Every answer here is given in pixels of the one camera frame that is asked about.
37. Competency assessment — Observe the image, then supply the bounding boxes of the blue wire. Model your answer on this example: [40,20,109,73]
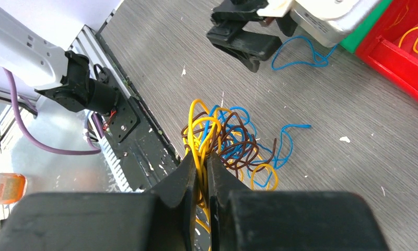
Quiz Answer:
[199,105,312,189]
[271,35,339,71]

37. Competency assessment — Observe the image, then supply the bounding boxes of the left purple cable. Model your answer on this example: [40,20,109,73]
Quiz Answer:
[3,67,106,156]

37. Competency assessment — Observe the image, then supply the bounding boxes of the green plastic bin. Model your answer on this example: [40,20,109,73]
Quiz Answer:
[340,0,392,53]

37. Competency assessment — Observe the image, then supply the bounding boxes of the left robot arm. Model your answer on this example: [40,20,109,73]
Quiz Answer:
[0,1,297,115]

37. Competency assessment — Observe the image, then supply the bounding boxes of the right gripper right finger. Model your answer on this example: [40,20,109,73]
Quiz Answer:
[206,153,389,250]

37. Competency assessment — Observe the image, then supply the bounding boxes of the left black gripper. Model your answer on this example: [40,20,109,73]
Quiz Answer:
[206,0,298,73]

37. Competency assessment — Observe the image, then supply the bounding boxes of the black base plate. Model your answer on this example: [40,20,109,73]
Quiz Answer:
[96,35,180,192]

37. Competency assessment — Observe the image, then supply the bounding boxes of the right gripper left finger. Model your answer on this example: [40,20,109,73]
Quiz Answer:
[0,154,198,250]

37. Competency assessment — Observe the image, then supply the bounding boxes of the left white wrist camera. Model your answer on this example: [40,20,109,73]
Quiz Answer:
[257,0,381,48]

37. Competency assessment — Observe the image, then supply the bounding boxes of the orange drink bottle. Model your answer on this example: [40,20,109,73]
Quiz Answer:
[0,173,27,204]

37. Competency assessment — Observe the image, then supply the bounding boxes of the red plastic bin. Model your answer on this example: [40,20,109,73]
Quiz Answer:
[355,1,418,101]

